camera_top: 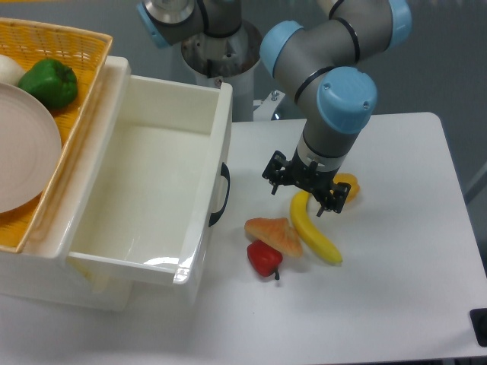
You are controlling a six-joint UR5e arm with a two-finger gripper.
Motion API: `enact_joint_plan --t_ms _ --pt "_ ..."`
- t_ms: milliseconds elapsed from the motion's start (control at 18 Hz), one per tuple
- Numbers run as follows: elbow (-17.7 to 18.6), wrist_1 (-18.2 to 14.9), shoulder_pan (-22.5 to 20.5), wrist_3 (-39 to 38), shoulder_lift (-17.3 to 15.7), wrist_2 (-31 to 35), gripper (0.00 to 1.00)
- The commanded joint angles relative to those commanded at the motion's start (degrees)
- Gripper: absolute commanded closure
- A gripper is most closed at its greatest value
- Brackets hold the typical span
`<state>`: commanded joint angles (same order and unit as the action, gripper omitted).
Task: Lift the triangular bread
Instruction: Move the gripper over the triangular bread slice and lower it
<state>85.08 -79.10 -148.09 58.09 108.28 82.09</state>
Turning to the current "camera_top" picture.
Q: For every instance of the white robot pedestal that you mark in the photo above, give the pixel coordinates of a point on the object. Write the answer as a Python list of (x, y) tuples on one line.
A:
[(232, 60)]

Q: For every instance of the yellow orange bell pepper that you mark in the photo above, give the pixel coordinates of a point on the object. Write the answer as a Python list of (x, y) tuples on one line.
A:
[(352, 181)]

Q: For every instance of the black drawer handle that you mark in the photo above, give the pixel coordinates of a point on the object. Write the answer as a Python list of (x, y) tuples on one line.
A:
[(215, 217)]

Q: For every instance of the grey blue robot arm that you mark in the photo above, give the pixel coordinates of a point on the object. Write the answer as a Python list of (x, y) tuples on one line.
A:
[(317, 68)]

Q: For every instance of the triangle bread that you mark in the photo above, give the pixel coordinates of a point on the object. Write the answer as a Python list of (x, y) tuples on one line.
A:
[(276, 233)]

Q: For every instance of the white drawer cabinet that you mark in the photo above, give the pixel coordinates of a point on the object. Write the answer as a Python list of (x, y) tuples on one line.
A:
[(44, 271)]

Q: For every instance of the pink plate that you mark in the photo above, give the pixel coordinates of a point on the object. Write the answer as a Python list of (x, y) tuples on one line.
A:
[(30, 147)]

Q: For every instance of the white plastic drawer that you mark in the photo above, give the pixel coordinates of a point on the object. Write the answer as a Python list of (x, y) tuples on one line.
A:
[(146, 220)]

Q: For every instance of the green bell pepper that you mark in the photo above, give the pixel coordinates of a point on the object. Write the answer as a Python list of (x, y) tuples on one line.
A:
[(52, 83)]

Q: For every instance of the white onion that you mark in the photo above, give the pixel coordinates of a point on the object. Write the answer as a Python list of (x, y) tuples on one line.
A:
[(10, 71)]

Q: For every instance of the black device at table edge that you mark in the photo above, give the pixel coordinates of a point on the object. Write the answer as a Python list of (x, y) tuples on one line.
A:
[(479, 321)]

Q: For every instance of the red bell pepper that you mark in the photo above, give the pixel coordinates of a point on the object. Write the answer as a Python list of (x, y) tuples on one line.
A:
[(264, 259)]

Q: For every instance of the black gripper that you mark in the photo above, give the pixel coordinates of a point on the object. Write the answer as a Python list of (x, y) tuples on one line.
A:
[(330, 195)]

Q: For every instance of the yellow woven basket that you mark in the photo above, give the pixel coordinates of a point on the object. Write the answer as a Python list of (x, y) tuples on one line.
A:
[(85, 52)]

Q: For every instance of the yellow banana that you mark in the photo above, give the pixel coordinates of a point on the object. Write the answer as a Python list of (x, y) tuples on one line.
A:
[(307, 231)]

